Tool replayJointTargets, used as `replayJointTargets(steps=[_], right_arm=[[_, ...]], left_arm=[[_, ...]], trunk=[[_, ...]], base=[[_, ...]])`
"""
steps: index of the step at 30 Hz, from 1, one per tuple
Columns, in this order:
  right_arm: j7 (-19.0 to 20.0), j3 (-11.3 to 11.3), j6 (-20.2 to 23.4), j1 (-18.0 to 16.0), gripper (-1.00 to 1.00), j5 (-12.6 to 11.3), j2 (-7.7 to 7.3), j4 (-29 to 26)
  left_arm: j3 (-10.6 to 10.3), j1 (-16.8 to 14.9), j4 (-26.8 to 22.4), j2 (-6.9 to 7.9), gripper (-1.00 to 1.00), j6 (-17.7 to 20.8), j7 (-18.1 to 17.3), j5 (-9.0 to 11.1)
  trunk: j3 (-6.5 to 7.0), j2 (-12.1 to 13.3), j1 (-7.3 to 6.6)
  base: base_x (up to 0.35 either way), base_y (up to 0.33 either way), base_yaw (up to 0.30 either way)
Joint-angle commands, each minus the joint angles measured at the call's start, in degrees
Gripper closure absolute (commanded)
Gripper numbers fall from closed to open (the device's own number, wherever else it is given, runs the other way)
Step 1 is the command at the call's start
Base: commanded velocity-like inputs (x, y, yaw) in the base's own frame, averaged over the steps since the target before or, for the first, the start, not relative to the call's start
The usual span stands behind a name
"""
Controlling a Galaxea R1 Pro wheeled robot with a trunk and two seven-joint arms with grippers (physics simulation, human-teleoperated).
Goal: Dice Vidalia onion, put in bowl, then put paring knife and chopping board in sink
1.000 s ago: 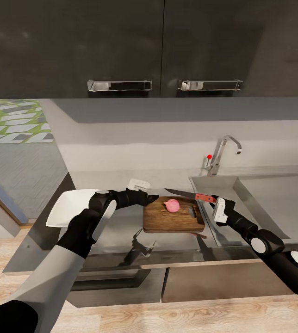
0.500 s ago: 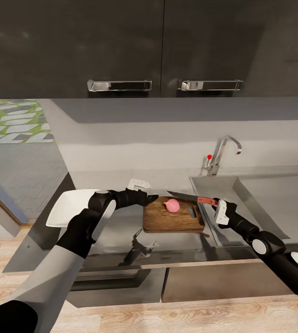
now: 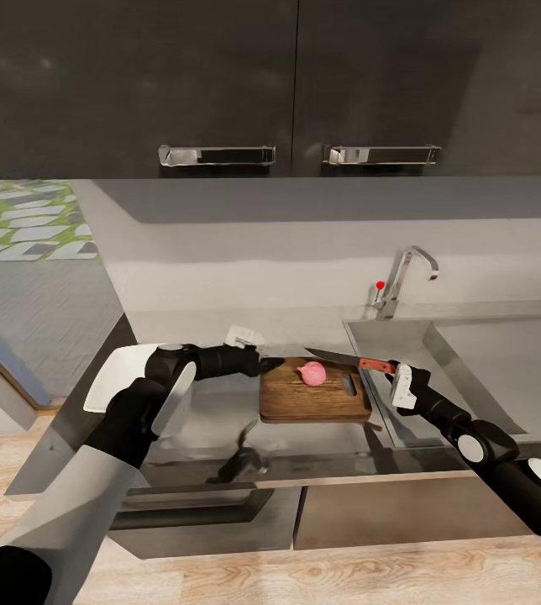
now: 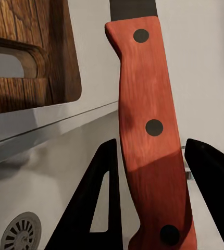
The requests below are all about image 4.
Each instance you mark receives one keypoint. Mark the drop in sink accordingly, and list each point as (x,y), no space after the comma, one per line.
(41,169)

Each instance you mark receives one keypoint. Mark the cutting board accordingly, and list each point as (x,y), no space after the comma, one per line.
(42,28)

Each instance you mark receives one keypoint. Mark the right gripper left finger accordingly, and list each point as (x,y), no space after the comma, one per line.
(73,230)

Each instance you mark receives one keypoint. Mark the parer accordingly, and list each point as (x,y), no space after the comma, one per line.
(148,129)

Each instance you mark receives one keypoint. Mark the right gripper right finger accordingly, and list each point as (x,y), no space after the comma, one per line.
(207,167)

